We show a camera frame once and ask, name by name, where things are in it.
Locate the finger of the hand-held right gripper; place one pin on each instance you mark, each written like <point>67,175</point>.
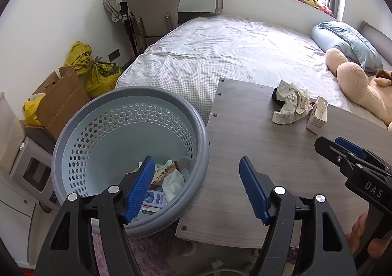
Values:
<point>350,146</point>
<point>333,155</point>

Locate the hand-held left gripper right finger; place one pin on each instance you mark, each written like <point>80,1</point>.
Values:
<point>254,193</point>

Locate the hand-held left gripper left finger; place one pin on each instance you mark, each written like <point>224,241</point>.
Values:
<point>141,190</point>

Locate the blue patterned card box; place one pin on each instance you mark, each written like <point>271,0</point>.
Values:
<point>154,198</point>

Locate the red yellow snack packet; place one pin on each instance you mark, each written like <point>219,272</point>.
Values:
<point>164,173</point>

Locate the white tissue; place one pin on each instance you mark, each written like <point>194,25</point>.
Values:
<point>173,185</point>

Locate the torn white red carton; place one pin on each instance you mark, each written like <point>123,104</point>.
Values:
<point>317,120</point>

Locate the blue-grey perforated waste basket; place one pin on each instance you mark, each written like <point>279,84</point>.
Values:
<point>101,141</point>

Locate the printed paper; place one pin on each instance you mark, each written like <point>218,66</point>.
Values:
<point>291,104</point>

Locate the person's right hand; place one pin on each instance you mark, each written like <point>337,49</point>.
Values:
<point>355,233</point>

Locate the pink fluffy rug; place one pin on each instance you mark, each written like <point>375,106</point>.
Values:
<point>153,254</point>

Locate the beige teddy bear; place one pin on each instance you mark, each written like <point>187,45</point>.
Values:
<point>355,80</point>

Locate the grey metal table base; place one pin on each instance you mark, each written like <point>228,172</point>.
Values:
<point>220,263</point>

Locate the black round lid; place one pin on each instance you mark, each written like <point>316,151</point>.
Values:
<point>275,100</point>

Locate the light blue pillow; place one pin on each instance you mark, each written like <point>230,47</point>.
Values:
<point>346,40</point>

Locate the grey plastic stool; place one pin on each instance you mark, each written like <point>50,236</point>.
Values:
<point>33,169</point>

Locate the grey padded headboard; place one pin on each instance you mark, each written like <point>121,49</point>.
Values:
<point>378,37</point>

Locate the brown cardboard box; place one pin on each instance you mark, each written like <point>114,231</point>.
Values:
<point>61,104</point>

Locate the yellow bag with green print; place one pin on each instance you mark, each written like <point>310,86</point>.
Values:
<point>101,80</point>

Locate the small yellow plastic bag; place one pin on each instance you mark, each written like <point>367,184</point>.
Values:
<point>32,110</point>

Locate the translucent plastic storage bin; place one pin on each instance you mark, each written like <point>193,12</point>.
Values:
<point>10,141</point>

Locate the bed with checked sheet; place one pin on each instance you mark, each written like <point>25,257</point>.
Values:
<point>229,49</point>

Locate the plain yellow plastic bag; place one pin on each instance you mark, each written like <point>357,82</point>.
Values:
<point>78,55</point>

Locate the row of plush toys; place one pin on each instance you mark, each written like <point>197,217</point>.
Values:
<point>309,1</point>

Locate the black folding stand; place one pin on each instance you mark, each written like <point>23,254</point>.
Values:
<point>130,31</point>

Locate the beige padded chair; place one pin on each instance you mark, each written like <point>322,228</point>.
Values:
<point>153,0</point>

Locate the grey white desk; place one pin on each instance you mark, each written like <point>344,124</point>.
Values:
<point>199,0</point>

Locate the dark wall socket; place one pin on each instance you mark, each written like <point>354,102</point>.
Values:
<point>114,55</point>

